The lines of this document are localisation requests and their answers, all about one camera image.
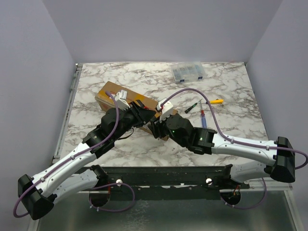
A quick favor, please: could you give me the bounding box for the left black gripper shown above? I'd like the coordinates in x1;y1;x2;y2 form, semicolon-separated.
112;102;156;141

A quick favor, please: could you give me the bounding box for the brown cardboard express box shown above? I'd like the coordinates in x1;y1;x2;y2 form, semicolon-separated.
95;81;169;142

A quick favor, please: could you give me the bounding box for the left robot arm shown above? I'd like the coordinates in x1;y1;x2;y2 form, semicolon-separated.
17;100;156;220

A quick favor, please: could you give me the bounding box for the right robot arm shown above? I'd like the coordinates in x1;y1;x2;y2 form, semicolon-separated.
148;114;295;188

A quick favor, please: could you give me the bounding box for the green black screwdriver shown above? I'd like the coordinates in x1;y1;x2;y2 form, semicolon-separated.
184;100;201;114

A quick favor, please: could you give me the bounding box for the blue red screwdriver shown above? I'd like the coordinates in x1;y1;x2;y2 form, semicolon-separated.
199;102;207;128

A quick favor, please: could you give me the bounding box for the clear plastic screw organizer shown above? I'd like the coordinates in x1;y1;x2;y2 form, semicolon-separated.
170;62;207;83

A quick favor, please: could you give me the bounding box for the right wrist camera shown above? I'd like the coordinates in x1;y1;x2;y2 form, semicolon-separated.
156;100;173;123

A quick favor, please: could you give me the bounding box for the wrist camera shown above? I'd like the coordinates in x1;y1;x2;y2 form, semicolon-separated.
115;90;130;110
156;100;173;123

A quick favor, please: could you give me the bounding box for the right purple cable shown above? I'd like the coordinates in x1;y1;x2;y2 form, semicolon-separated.
161;88;308;209

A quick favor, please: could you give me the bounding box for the purple cable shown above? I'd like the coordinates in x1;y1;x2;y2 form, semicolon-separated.
13;90;136;218
161;88;308;209

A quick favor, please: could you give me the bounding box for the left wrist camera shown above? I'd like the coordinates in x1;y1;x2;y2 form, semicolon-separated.
115;90;130;110

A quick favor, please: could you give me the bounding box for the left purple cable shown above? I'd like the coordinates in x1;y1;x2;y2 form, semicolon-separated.
13;90;136;218

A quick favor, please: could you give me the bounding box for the yellow handled screwdriver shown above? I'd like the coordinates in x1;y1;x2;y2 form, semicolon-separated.
209;99;224;104

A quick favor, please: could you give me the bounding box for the black mounting rail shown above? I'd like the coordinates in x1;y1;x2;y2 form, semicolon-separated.
89;165;239;200

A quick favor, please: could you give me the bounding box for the aluminium frame rail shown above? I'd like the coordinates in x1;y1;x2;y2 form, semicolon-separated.
52;154;294;193

